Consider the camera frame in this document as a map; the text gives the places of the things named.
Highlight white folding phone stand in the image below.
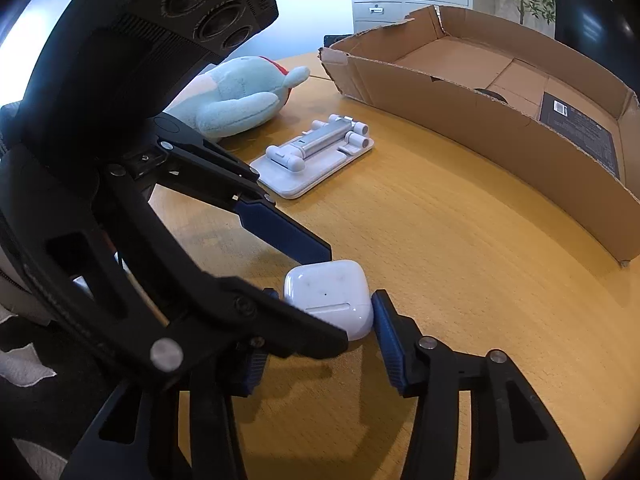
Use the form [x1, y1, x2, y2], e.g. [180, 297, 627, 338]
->
[249, 114, 377, 200]

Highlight light blue plush toy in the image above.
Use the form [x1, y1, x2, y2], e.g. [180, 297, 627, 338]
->
[162, 55, 312, 139]

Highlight white cloth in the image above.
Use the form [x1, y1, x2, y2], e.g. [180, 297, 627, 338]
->
[0, 342, 57, 388]

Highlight cardboard box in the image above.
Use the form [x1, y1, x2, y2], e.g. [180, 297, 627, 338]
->
[318, 4, 640, 268]

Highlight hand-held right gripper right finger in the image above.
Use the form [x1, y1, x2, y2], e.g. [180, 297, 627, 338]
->
[371, 289, 586, 480]

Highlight black flat screen monitor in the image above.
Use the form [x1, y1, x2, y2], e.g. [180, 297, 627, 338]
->
[552, 0, 640, 96]

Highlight white earbud case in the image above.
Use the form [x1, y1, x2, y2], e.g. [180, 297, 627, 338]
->
[284, 259, 375, 342]

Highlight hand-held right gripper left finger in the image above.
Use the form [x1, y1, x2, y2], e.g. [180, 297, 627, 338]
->
[60, 342, 267, 480]

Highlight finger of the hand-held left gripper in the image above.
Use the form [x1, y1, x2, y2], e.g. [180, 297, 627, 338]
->
[107, 114, 332, 267]
[0, 150, 349, 387]

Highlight black product box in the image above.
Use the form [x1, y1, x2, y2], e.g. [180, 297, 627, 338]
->
[537, 91, 622, 181]

